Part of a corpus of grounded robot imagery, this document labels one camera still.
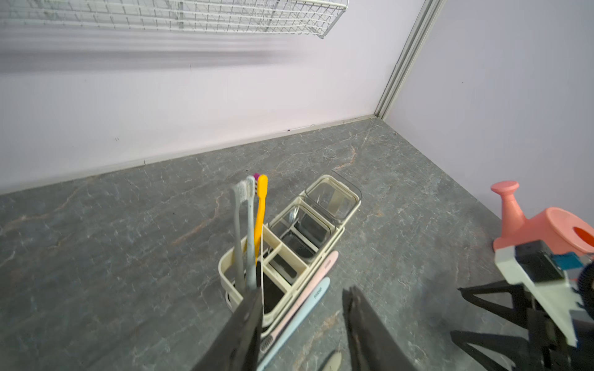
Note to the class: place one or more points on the cream toothbrush holder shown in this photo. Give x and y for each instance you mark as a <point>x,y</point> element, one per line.
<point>294,245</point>

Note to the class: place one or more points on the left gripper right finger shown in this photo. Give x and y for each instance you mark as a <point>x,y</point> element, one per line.
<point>370,344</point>

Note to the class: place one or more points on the beige toothbrush upper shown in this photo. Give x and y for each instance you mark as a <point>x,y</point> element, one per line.
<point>333,362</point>

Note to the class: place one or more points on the light blue toothbrush vertical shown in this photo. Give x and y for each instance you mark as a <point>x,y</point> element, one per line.
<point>251,279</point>

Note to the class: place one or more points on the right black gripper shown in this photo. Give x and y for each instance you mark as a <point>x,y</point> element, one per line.
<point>511,302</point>

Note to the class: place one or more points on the pink toothbrush near holder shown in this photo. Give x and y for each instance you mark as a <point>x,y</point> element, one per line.
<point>307,291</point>

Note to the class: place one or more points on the light blue toothbrush near holder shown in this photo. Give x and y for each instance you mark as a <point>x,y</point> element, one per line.
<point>295,322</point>

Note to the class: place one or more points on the white wire wall basket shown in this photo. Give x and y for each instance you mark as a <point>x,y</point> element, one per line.
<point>315,18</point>

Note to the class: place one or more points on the grey-green toothbrush vertical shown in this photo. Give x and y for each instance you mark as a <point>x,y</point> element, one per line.
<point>239,196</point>

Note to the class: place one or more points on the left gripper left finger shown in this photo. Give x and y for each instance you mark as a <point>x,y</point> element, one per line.
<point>237,347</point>

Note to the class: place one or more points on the pink watering can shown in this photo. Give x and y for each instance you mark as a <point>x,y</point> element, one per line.
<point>562,231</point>

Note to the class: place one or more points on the yellow toothbrush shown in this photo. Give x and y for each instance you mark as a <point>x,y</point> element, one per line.
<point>262,188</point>

